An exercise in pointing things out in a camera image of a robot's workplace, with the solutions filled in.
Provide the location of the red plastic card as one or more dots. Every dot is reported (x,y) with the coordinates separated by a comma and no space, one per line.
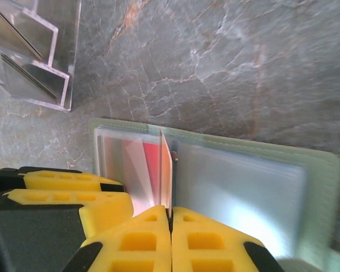
(152,170)

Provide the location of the clear acrylic card stand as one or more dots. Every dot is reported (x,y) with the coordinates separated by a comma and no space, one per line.
(65,85)

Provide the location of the red chip card with logo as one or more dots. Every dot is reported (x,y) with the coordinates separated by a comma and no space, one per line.
(166,175)

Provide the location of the green leather card holder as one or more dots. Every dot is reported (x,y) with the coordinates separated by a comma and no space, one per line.
(243,192)

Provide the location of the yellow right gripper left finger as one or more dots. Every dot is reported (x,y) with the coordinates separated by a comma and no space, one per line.
(136,243)

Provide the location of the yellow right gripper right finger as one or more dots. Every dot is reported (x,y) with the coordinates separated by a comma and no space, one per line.
(209,243)

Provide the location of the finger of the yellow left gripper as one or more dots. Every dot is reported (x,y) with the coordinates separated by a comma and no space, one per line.
(62,182)
(102,211)

